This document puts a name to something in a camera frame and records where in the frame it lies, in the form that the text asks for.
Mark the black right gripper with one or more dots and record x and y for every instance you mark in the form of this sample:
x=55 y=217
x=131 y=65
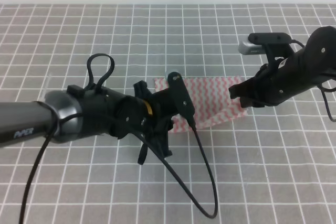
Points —
x=274 y=85

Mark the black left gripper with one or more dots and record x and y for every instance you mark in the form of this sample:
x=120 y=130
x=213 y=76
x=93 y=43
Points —
x=149 y=114

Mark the pink white wavy striped towel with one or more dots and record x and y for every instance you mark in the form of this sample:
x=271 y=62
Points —
x=212 y=102

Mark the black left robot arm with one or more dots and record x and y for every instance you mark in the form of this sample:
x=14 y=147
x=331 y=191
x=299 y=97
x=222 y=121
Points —
x=78 y=113

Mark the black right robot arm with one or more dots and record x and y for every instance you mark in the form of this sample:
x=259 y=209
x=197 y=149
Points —
x=316 y=60

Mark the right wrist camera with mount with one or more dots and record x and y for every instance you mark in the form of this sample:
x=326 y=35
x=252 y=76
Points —
x=273 y=45

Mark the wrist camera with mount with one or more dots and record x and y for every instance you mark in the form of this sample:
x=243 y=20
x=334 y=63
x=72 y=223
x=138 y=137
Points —
x=273 y=45
x=176 y=99

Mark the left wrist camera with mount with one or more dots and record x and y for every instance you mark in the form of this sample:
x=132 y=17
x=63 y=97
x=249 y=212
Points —
x=176 y=99

